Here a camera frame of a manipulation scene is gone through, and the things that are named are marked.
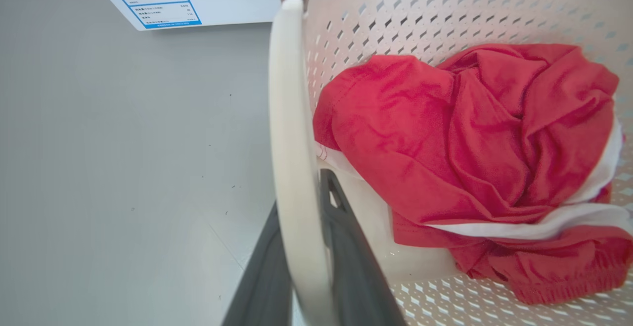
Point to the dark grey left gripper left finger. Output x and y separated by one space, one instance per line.
262 281

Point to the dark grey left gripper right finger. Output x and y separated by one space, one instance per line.
353 266

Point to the white perforated plastic laundry basket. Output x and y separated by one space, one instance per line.
296 167

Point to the red garment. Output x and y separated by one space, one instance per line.
474 158

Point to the white garment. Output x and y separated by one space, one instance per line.
568 217

